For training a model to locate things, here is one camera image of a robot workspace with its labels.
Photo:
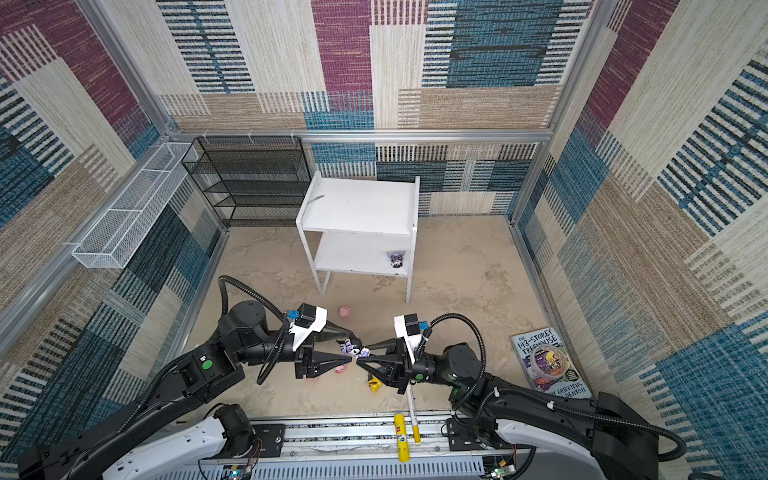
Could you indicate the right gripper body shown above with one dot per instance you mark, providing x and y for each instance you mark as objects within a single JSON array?
[{"x": 405, "y": 369}]

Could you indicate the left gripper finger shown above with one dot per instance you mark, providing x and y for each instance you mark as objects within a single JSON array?
[
  {"x": 339, "y": 334},
  {"x": 323, "y": 362}
]

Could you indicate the white wire mesh basket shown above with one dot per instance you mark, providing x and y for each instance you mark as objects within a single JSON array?
[{"x": 118, "y": 233}]

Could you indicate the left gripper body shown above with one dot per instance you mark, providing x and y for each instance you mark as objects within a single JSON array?
[{"x": 301, "y": 361}]

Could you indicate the yellow blue figure toy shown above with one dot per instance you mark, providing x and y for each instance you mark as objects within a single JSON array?
[{"x": 374, "y": 384}]

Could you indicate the black-eared figure toy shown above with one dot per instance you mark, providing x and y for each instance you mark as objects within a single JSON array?
[{"x": 354, "y": 349}]

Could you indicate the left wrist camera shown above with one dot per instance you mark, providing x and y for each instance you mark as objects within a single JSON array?
[{"x": 304, "y": 321}]

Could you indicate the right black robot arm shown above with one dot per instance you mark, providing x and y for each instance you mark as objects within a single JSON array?
[{"x": 605, "y": 432}]

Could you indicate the purple-eared black figure toy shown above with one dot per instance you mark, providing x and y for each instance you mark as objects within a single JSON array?
[{"x": 396, "y": 258}]

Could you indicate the round sticker tape roll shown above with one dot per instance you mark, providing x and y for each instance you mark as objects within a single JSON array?
[{"x": 548, "y": 362}]

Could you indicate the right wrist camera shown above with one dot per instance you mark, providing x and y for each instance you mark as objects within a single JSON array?
[{"x": 409, "y": 328}]

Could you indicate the treehouse book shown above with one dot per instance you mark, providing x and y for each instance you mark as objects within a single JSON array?
[{"x": 572, "y": 385}]

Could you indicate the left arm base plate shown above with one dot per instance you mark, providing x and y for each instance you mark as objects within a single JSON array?
[{"x": 268, "y": 440}]

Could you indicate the white yellow marker pen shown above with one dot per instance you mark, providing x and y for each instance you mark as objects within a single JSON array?
[{"x": 413, "y": 416}]

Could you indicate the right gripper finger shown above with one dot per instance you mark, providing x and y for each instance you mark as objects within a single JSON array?
[
  {"x": 384, "y": 347},
  {"x": 380, "y": 368}
]

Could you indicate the white two-tier shelf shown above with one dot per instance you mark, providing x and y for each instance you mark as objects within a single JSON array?
[{"x": 348, "y": 226}]

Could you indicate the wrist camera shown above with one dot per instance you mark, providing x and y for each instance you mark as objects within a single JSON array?
[
  {"x": 409, "y": 328},
  {"x": 304, "y": 321}
]

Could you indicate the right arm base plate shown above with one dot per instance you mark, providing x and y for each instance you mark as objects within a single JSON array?
[{"x": 461, "y": 438}]

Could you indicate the yellow glue stick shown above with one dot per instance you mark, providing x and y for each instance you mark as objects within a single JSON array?
[{"x": 402, "y": 438}]

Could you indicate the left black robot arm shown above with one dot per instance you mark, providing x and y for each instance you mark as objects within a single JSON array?
[{"x": 251, "y": 331}]

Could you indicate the black wire mesh rack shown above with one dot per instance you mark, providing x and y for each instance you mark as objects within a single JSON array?
[{"x": 250, "y": 181}]

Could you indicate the pink pig toy far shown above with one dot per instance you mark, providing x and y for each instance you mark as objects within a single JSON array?
[{"x": 344, "y": 311}]

